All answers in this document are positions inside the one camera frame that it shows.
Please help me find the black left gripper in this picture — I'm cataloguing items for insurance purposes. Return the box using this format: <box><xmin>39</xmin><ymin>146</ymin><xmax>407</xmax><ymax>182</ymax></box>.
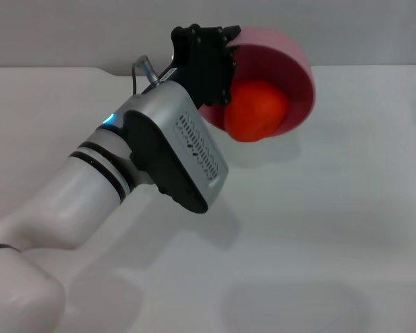
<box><xmin>141</xmin><ymin>23</ymin><xmax>243</xmax><ymax>107</ymax></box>

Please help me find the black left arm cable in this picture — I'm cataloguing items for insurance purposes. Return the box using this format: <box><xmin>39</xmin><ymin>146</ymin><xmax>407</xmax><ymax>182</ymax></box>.
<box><xmin>130</xmin><ymin>54</ymin><xmax>160</xmax><ymax>95</ymax></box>

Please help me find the orange mandarin fruit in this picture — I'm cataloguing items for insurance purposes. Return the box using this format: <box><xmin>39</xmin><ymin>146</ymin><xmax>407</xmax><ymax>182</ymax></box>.
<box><xmin>223</xmin><ymin>81</ymin><xmax>288</xmax><ymax>143</ymax></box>

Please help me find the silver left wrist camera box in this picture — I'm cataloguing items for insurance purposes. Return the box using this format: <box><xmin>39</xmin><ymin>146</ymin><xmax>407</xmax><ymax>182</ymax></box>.
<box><xmin>123</xmin><ymin>82</ymin><xmax>229</xmax><ymax>214</ymax></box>

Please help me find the pink plastic bowl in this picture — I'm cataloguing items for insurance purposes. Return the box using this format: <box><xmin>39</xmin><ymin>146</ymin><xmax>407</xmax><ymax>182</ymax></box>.
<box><xmin>197</xmin><ymin>26</ymin><xmax>316</xmax><ymax>137</ymax></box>

